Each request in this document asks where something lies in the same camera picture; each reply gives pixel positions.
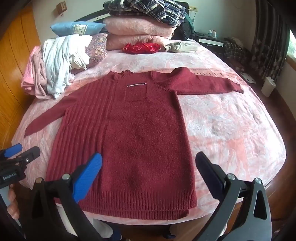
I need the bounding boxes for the white cup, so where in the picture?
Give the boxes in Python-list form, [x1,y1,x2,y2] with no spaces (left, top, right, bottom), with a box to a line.
[261,76,276,97]

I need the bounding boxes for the person's left hand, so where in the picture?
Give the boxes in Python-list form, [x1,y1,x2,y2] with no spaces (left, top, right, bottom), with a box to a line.
[7,184,20,220]

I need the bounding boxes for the dark floral curtain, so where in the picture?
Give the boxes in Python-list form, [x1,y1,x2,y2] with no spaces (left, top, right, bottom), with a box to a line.
[250,0,290,81]

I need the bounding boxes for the dark red knit sweater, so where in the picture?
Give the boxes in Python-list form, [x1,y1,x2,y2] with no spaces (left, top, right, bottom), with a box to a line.
[25,67,242,220]

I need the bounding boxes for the pink garment pile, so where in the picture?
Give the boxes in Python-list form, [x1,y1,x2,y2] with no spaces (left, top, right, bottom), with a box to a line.
[21,45,52,100]

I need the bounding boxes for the pink floral bed blanket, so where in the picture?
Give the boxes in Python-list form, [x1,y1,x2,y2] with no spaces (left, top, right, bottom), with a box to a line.
[11,44,286,225]

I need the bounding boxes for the red satin cloth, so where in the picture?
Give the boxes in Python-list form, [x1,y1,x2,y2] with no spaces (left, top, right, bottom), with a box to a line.
[122,43,161,54]

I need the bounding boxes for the paisley patterned pillow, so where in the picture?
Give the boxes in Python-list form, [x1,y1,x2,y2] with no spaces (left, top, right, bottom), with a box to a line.
[71,33,107,74]

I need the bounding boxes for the folded pink fluffy blanket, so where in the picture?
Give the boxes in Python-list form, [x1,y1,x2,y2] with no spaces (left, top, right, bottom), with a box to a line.
[103,16,175,51]

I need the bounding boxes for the plaid flannel clothes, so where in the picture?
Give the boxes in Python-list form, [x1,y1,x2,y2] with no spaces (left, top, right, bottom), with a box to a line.
[103,0,186,28]

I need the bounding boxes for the blue pillow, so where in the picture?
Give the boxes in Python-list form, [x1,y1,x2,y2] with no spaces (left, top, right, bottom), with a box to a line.
[50,21,105,37]

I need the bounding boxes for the pale blue white garment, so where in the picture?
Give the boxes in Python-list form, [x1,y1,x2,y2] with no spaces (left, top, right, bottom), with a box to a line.
[43,34,92,99]

